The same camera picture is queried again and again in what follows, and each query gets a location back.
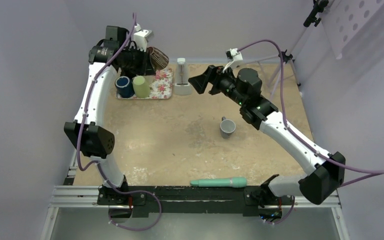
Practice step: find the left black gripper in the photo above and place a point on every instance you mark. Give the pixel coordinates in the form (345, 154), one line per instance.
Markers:
(146, 67)

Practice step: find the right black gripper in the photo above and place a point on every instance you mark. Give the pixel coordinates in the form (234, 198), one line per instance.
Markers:
(200, 82)

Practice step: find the brown mug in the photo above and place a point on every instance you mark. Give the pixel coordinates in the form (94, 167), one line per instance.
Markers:
(159, 60)

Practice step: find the green mug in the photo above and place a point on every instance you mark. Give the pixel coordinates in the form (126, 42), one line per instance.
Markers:
(141, 87)

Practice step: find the grey mug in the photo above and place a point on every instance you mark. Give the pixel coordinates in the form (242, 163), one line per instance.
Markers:
(227, 127)

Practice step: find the teal cylindrical tool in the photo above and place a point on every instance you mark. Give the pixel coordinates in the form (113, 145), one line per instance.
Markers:
(230, 182)

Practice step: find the perforated music stand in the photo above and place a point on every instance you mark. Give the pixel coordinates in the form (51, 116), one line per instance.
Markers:
(340, 43)

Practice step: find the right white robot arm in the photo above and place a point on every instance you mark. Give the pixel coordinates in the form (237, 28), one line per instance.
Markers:
(323, 171)

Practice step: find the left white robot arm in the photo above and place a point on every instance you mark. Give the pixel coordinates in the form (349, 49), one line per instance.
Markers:
(120, 49)

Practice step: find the dark blue mug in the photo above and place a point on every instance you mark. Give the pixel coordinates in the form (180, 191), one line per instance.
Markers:
(124, 87)

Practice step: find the white metronome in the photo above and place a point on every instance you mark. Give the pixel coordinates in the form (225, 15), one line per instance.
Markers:
(181, 85)

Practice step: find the floral tray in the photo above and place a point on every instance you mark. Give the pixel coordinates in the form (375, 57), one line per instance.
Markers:
(160, 85)

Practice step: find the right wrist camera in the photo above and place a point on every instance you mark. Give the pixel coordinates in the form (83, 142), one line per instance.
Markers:
(234, 55)

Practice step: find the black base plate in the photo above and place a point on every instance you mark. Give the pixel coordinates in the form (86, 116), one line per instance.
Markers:
(142, 200)

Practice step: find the aluminium frame rail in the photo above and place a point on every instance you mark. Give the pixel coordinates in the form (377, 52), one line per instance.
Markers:
(74, 214)

